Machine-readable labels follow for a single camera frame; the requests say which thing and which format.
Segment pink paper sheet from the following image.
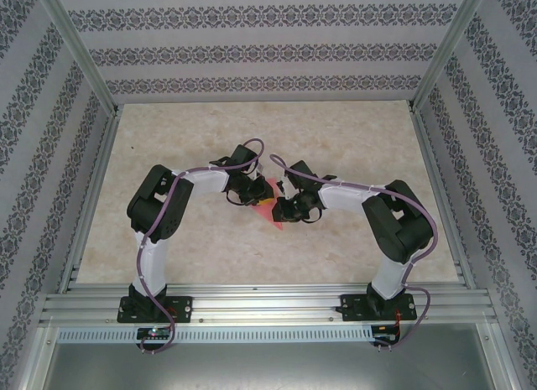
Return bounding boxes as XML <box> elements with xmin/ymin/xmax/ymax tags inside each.
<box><xmin>251</xmin><ymin>178</ymin><xmax>285</xmax><ymax>232</ymax></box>

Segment grey metal sheet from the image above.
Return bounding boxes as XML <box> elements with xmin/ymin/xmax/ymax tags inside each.
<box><xmin>41</xmin><ymin>343</ymin><xmax>504</xmax><ymax>390</ymax></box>

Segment aluminium mounting rail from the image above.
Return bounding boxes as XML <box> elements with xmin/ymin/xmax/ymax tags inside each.
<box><xmin>39</xmin><ymin>283</ymin><xmax>498</xmax><ymax>324</ymax></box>

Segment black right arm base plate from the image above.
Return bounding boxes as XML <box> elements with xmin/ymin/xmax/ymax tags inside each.
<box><xmin>340</xmin><ymin>293</ymin><xmax>417</xmax><ymax>323</ymax></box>

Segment slotted grey cable duct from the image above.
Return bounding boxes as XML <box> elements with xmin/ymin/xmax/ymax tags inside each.
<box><xmin>56</xmin><ymin>325</ymin><xmax>374</xmax><ymax>345</ymax></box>

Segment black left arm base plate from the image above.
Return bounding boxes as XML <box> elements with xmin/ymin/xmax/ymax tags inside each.
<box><xmin>117</xmin><ymin>295</ymin><xmax>194</xmax><ymax>325</ymax></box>

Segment aluminium table side rail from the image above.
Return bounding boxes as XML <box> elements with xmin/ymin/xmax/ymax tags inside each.
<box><xmin>56</xmin><ymin>108</ymin><xmax>123</xmax><ymax>290</ymax></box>
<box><xmin>413</xmin><ymin>108</ymin><xmax>477</xmax><ymax>289</ymax></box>

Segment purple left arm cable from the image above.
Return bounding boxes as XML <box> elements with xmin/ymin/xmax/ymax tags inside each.
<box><xmin>137</xmin><ymin>138</ymin><xmax>266</xmax><ymax>356</ymax></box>

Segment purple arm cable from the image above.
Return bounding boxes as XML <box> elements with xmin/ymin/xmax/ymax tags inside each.
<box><xmin>137</xmin><ymin>138</ymin><xmax>266</xmax><ymax>356</ymax></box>
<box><xmin>269</xmin><ymin>153</ymin><xmax>441</xmax><ymax>353</ymax></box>

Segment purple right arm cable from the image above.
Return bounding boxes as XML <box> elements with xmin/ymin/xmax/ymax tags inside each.
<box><xmin>269</xmin><ymin>153</ymin><xmax>441</xmax><ymax>353</ymax></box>

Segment aluminium frame post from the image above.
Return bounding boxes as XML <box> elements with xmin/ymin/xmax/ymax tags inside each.
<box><xmin>409</xmin><ymin>0</ymin><xmax>492</xmax><ymax>112</ymax></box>
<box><xmin>480</xmin><ymin>322</ymin><xmax>525</xmax><ymax>390</ymax></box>
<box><xmin>37</xmin><ymin>0</ymin><xmax>123</xmax><ymax>118</ymax></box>
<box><xmin>12</xmin><ymin>325</ymin><xmax>58</xmax><ymax>390</ymax></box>

